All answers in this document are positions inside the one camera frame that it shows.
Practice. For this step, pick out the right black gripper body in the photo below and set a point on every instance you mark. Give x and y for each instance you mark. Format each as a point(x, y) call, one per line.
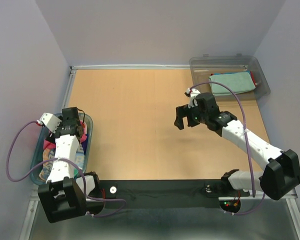
point(199, 116)

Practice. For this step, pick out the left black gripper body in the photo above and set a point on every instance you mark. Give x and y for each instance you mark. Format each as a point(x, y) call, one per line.
point(61, 118)

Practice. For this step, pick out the pink towel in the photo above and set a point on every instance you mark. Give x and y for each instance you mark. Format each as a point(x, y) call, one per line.
point(49, 141)

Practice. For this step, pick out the red blue cat towel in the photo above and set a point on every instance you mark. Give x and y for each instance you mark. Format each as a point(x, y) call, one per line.
point(251, 75)

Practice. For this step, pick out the mint green towel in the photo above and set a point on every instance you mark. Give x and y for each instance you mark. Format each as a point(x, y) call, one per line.
point(238, 82)

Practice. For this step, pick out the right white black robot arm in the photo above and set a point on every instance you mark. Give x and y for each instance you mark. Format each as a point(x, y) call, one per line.
point(280, 170)

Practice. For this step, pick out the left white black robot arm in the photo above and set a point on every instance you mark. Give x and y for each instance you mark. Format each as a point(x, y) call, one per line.
point(65, 175)

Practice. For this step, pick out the patterned light blue towel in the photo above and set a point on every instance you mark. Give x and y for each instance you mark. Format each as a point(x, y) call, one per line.
point(50, 153)

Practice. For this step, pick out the teal plastic laundry bin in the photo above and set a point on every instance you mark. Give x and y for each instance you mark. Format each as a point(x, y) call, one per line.
point(38, 153)

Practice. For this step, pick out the clear grey plastic bin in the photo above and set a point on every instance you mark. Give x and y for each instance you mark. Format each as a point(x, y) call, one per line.
point(202, 67)

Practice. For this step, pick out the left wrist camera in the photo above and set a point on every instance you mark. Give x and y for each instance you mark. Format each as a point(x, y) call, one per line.
point(50, 121)

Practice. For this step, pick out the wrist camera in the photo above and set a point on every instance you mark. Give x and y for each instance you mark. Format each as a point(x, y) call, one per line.
point(50, 121)
point(192, 93)

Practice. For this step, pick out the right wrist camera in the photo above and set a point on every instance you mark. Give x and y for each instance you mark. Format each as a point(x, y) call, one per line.
point(192, 93)

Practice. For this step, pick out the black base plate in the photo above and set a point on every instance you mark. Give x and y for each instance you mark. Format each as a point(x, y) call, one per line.
point(166, 194)

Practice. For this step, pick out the aluminium front rail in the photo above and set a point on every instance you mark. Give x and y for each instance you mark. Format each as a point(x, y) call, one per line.
point(145, 193)

